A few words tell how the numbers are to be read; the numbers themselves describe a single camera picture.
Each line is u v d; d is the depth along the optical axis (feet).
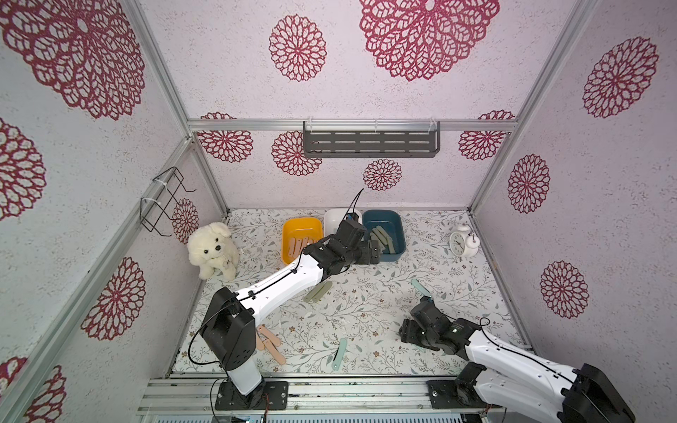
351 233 1.98
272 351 2.67
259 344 2.73
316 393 2.49
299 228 3.64
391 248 3.48
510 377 1.66
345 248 1.98
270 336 2.78
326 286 3.16
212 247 2.83
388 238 3.58
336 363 2.61
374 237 3.59
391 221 3.78
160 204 2.49
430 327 2.12
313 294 3.10
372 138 2.98
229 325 1.42
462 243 3.24
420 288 3.12
